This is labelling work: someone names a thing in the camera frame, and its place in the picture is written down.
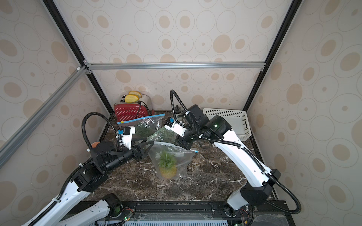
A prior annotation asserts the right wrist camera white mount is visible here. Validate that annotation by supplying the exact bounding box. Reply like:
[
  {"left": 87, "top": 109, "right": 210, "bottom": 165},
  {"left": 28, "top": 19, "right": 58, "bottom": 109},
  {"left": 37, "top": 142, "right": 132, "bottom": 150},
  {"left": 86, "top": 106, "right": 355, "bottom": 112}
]
[{"left": 165, "top": 117, "right": 187, "bottom": 137}]

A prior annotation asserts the front yellow toast slice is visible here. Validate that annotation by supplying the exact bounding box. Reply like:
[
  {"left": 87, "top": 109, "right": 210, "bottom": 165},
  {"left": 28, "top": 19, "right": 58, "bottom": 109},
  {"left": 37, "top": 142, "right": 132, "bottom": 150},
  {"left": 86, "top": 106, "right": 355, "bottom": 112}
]
[{"left": 124, "top": 94, "right": 139, "bottom": 103}]

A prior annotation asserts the left diagonal aluminium frame bar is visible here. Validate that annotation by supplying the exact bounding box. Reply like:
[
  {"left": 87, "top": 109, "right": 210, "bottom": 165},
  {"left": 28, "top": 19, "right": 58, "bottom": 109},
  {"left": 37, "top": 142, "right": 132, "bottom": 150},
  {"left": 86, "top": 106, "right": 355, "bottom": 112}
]
[{"left": 1, "top": 66, "right": 86, "bottom": 167}]

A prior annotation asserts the green-zip bag with pineapple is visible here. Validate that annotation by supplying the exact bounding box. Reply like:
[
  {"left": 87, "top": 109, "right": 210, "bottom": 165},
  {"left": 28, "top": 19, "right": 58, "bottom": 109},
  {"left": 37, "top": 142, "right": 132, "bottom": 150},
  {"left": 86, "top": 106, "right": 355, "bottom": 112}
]
[{"left": 147, "top": 127, "right": 177, "bottom": 144}]

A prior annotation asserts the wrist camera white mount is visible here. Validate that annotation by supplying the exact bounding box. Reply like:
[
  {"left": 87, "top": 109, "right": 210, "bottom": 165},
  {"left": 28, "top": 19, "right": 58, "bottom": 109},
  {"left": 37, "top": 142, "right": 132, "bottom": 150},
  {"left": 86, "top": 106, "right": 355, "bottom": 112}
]
[
  {"left": 117, "top": 126, "right": 135, "bottom": 150},
  {"left": 165, "top": 117, "right": 187, "bottom": 137}
]

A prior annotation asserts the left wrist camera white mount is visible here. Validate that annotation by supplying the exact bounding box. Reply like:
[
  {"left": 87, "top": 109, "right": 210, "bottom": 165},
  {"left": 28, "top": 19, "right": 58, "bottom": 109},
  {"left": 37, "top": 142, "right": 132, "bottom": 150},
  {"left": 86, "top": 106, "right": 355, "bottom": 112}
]
[{"left": 117, "top": 126, "right": 135, "bottom": 150}]

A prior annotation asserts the yellow pineapple green crown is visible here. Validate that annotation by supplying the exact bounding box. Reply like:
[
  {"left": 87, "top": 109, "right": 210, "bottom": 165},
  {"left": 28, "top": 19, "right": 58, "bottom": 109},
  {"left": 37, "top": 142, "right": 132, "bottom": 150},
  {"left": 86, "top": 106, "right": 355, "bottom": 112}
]
[{"left": 158, "top": 151, "right": 177, "bottom": 179}]

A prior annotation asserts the right black corrugated cable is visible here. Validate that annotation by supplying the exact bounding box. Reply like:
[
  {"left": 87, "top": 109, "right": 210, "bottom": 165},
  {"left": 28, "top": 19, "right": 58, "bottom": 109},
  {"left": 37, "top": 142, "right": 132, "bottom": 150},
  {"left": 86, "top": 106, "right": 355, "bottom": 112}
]
[{"left": 169, "top": 89, "right": 302, "bottom": 214}]

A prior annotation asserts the horizontal aluminium frame bar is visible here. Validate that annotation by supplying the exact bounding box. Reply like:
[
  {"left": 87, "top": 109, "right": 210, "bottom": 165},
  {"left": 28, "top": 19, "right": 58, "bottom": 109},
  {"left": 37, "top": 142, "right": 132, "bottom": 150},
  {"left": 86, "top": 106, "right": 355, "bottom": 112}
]
[{"left": 87, "top": 62, "right": 265, "bottom": 70}]

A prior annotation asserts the yellow toast slice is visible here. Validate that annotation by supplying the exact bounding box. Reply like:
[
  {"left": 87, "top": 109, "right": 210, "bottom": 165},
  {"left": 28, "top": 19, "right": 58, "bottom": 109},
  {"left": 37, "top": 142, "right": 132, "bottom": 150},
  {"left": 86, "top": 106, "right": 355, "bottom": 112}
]
[
  {"left": 128, "top": 90, "right": 142, "bottom": 98},
  {"left": 124, "top": 94, "right": 139, "bottom": 103}
]

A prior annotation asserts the left black frame post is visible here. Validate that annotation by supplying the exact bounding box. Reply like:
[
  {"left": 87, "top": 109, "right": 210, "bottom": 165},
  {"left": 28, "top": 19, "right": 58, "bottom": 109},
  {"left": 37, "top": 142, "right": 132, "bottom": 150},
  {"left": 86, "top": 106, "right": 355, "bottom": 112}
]
[{"left": 42, "top": 0, "right": 114, "bottom": 115}]

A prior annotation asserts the red toaster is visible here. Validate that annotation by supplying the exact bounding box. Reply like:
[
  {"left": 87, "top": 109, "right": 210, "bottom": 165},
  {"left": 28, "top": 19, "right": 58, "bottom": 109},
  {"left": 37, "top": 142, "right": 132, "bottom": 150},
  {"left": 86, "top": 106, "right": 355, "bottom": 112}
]
[{"left": 114, "top": 103, "right": 150, "bottom": 122}]

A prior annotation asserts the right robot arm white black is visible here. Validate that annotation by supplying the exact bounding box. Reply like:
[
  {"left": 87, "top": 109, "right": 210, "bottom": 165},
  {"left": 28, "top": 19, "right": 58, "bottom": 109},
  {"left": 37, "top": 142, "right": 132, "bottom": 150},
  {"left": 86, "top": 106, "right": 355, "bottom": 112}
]
[{"left": 165, "top": 105, "right": 280, "bottom": 211}]

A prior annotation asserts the white perforated plastic basket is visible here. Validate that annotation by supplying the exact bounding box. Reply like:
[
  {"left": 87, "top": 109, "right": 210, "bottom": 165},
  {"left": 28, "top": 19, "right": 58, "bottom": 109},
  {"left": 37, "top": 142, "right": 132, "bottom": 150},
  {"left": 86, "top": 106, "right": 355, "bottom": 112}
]
[{"left": 203, "top": 108, "right": 252, "bottom": 142}]

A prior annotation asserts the clear zip-top bag blue slider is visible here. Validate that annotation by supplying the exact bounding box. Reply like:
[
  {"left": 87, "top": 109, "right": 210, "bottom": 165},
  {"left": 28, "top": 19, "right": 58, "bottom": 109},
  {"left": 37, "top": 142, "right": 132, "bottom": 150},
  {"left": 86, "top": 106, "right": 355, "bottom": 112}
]
[{"left": 148, "top": 141, "right": 198, "bottom": 180}]

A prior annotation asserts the blue-zip bag with pineapple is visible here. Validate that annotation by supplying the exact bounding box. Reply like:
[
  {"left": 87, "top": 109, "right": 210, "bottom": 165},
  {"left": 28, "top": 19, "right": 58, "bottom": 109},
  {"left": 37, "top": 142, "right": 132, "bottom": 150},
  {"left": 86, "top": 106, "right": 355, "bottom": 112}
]
[{"left": 117, "top": 114, "right": 165, "bottom": 138}]

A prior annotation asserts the small bottle black cap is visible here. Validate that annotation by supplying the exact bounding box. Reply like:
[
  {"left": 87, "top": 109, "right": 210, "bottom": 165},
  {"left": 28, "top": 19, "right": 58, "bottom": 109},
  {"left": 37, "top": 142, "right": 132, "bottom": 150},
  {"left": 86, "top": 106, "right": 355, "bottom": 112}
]
[{"left": 174, "top": 105, "right": 182, "bottom": 114}]

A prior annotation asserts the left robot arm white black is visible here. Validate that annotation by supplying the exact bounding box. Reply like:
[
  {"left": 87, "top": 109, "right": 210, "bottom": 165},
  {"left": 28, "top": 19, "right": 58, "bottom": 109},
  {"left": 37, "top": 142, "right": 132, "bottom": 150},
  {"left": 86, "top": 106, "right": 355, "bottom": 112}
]
[{"left": 25, "top": 139, "right": 154, "bottom": 226}]

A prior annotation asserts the black frame post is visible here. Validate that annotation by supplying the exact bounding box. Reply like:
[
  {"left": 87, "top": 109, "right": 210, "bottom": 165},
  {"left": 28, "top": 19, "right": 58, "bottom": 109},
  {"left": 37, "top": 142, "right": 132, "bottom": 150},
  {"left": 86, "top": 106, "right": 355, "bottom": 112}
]
[
  {"left": 42, "top": 0, "right": 114, "bottom": 115},
  {"left": 243, "top": 0, "right": 302, "bottom": 112}
]

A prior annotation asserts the right black frame post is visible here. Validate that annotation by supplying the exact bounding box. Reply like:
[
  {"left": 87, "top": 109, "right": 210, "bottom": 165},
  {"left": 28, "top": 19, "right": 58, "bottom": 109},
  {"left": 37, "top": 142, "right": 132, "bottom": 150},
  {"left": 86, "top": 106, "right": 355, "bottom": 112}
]
[{"left": 243, "top": 0, "right": 302, "bottom": 112}]

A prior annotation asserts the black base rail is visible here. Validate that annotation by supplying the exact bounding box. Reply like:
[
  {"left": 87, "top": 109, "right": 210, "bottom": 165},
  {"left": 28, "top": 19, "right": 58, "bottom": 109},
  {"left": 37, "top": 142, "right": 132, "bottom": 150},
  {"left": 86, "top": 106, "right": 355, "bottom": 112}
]
[{"left": 50, "top": 200, "right": 296, "bottom": 226}]

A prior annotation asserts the orange plastic cup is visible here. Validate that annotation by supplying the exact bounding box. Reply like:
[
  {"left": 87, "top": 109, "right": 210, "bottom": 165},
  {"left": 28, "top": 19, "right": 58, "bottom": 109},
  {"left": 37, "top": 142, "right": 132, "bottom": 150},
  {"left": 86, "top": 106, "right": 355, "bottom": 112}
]
[{"left": 91, "top": 141, "right": 100, "bottom": 148}]

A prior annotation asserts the rear yellow toast slice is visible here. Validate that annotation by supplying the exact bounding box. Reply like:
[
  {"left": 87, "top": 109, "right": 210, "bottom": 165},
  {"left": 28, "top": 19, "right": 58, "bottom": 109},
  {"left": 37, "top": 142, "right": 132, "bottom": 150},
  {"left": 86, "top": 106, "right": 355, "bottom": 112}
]
[{"left": 128, "top": 90, "right": 142, "bottom": 98}]

